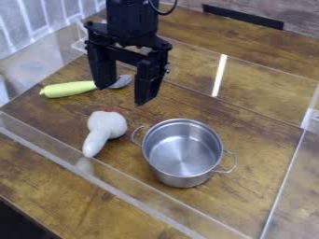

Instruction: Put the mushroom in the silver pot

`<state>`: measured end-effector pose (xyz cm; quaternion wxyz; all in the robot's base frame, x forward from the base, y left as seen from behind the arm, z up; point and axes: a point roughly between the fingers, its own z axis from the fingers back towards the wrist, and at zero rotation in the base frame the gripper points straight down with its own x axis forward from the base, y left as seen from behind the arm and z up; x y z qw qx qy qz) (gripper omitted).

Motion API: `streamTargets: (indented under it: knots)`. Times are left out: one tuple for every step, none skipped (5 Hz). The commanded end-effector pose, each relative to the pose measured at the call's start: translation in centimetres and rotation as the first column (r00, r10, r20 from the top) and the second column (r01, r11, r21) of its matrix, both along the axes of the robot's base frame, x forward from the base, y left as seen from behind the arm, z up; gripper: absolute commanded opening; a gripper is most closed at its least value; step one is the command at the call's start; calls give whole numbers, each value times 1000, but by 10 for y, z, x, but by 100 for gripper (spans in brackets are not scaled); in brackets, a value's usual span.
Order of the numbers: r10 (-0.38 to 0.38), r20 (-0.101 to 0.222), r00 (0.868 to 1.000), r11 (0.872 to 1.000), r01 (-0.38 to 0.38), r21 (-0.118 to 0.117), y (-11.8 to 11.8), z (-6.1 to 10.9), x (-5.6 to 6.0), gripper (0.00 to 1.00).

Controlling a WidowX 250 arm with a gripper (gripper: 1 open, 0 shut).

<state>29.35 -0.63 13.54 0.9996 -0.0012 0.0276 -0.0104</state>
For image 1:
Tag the black bar on table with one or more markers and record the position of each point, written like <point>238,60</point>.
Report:
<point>226,11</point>

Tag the spoon with yellow-green handle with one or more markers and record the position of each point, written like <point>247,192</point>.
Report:
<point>78,87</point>

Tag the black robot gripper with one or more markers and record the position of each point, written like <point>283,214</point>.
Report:
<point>127,38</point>

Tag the silver steel pot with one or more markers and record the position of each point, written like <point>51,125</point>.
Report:
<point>184,152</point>

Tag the white plush mushroom red cap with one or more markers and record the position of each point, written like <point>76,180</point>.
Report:
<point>106,125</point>

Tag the clear acrylic front barrier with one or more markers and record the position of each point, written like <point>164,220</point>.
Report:
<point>156,203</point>

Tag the clear acrylic triangular bracket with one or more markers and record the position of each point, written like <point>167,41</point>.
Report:
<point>79,44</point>

